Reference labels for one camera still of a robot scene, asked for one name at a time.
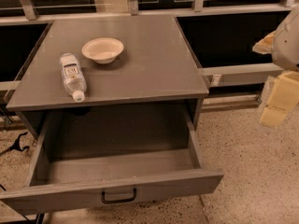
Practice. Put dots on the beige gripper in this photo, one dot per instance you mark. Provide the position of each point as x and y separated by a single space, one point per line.
287 48

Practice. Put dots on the clear plastic water bottle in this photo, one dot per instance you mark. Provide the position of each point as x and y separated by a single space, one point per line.
73 78

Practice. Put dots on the open grey top drawer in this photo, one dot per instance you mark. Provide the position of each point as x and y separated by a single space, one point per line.
114 148

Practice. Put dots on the grey metal cabinet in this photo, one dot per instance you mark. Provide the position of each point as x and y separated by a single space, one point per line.
156 64

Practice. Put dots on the white paper bowl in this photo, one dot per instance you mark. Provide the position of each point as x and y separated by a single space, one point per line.
103 50

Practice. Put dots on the black drawer handle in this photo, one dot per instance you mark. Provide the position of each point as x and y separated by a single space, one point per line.
115 198

